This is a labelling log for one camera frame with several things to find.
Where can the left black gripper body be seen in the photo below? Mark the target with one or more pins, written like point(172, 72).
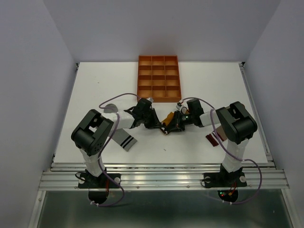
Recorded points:
point(145, 116)

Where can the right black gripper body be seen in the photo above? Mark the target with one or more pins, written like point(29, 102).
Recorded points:
point(187, 118)

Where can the mustard yellow sock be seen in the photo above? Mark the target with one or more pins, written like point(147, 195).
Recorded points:
point(166, 122)

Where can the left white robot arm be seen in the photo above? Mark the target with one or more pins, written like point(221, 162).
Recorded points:
point(96, 129)

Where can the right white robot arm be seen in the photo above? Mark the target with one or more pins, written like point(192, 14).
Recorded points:
point(233, 127)

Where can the grey striped sock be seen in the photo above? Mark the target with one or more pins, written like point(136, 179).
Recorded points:
point(121, 136)

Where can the taupe maroon-cuffed sock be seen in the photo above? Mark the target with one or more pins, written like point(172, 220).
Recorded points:
point(213, 139)

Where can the orange compartment tray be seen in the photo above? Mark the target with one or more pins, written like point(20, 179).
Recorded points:
point(159, 78)

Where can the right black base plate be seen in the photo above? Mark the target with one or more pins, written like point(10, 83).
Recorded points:
point(223, 180)

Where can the aluminium rail frame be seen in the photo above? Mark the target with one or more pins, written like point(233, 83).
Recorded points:
point(148, 182)

